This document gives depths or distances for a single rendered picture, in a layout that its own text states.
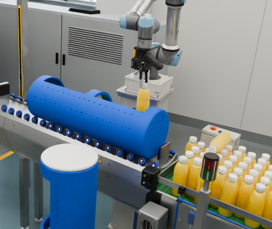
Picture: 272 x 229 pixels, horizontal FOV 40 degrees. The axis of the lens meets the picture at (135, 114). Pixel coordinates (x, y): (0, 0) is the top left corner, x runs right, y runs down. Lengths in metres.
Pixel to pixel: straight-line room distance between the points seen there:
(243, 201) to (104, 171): 0.80
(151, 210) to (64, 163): 0.47
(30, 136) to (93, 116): 0.58
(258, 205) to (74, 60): 2.87
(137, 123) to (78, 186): 0.45
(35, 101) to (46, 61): 1.99
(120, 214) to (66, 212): 1.12
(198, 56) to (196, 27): 0.37
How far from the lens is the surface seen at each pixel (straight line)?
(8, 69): 4.73
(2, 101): 2.84
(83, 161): 1.81
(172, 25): 2.37
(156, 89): 2.41
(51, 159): 1.82
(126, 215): 2.92
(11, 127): 2.63
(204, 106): 4.96
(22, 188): 2.84
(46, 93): 2.31
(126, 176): 2.06
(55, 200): 1.84
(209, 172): 1.49
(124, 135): 1.96
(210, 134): 2.15
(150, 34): 1.92
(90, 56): 3.98
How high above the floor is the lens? 1.90
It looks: 21 degrees down
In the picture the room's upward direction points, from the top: 5 degrees clockwise
